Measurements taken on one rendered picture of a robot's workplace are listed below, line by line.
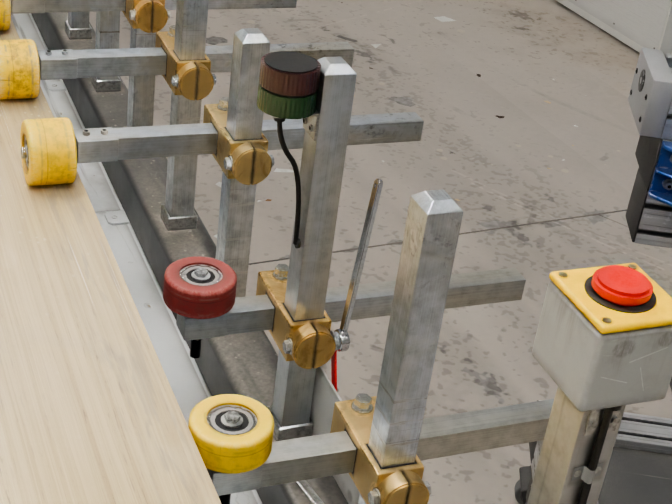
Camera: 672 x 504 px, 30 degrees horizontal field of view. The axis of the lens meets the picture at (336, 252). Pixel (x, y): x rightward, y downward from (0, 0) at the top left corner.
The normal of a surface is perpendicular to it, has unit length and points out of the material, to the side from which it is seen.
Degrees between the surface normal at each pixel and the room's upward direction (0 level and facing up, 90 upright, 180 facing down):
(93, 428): 0
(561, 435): 90
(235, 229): 90
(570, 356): 90
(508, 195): 0
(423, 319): 90
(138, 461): 0
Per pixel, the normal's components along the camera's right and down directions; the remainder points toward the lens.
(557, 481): -0.92, 0.09
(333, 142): 0.36, 0.51
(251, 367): 0.12, -0.85
